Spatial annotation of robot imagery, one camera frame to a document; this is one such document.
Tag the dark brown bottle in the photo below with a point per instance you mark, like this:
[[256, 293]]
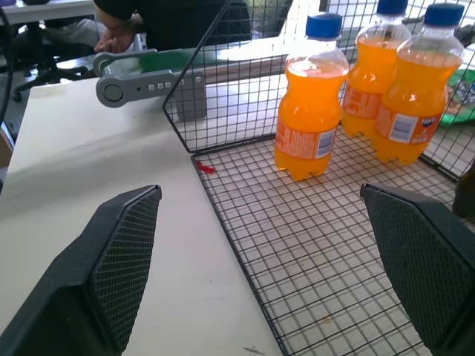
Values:
[[465, 196]]

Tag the grey conveyor with green belt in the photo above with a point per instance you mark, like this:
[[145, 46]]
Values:
[[148, 83]]

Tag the green snack bag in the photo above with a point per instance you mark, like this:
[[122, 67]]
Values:
[[459, 98]]

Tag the seated person in dark clothes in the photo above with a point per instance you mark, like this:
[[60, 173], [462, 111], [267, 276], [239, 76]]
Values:
[[174, 22]]

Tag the black office chair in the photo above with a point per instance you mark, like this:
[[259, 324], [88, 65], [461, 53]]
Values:
[[41, 55]]

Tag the small red scrap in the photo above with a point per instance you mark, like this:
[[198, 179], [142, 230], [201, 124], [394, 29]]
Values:
[[205, 167]]

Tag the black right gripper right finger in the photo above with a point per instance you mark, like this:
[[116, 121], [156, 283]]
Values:
[[419, 259]]

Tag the white desk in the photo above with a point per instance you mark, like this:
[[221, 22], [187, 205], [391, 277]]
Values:
[[48, 9]]

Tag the orange soda bottle blue cap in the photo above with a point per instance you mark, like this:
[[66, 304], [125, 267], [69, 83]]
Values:
[[365, 74], [415, 96], [310, 111]]

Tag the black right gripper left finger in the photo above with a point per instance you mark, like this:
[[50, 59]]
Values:
[[92, 274]]

